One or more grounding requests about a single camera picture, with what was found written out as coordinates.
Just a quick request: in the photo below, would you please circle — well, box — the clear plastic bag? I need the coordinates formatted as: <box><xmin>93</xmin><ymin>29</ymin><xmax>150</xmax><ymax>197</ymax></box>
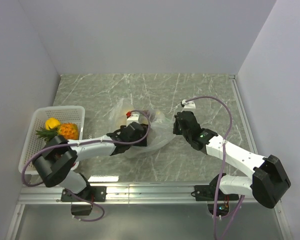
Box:
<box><xmin>108</xmin><ymin>98</ymin><xmax>175</xmax><ymax>159</ymax></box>

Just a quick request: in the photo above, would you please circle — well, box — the orange fruit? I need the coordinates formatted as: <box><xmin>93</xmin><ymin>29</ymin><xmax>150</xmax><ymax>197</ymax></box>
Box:
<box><xmin>36</xmin><ymin>123</ymin><xmax>80</xmax><ymax>142</ymax></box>

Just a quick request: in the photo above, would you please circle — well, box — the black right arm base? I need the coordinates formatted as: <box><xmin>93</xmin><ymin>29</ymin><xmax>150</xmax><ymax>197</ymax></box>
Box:
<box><xmin>190</xmin><ymin>185</ymin><xmax>240</xmax><ymax>218</ymax></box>

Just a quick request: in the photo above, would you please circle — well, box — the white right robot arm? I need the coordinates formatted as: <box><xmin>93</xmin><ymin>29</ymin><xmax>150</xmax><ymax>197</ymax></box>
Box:
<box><xmin>173</xmin><ymin>111</ymin><xmax>291</xmax><ymax>209</ymax></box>

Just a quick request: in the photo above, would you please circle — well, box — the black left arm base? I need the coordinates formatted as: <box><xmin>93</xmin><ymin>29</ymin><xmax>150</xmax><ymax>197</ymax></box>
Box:
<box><xmin>60</xmin><ymin>186</ymin><xmax>107</xmax><ymax>221</ymax></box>

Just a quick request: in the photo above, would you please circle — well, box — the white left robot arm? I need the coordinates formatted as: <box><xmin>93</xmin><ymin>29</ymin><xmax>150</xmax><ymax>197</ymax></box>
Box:
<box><xmin>31</xmin><ymin>121</ymin><xmax>149</xmax><ymax>201</ymax></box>

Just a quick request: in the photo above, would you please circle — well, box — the purple fruit in bag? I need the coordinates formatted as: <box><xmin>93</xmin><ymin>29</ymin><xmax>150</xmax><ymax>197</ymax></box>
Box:
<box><xmin>147</xmin><ymin>110</ymin><xmax>157</xmax><ymax>122</ymax></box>

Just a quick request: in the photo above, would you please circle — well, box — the white plastic basket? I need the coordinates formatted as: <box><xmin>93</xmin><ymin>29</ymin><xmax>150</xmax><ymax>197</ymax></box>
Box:
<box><xmin>18</xmin><ymin>105</ymin><xmax>85</xmax><ymax>172</ymax></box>

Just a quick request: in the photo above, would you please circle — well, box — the yellow bell pepper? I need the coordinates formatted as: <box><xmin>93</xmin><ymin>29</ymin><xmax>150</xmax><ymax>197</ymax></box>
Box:
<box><xmin>45</xmin><ymin>117</ymin><xmax>61</xmax><ymax>131</ymax></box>

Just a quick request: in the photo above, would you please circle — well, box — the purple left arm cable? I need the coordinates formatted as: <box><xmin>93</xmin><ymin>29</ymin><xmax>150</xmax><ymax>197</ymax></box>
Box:
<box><xmin>21</xmin><ymin>109</ymin><xmax>151</xmax><ymax>223</ymax></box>

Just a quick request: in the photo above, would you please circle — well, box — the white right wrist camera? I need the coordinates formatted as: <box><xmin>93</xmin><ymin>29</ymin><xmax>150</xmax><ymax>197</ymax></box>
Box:
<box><xmin>180</xmin><ymin>99</ymin><xmax>196</xmax><ymax>112</ymax></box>

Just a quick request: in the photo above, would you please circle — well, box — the aluminium side rail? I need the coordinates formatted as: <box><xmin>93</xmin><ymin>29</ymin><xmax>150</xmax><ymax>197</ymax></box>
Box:
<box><xmin>228</xmin><ymin>74</ymin><xmax>258</xmax><ymax>154</ymax></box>

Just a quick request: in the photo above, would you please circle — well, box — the aluminium mounting rail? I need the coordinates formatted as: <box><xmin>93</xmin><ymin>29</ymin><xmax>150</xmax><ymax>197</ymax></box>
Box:
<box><xmin>17</xmin><ymin>181</ymin><xmax>282</xmax><ymax>205</ymax></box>

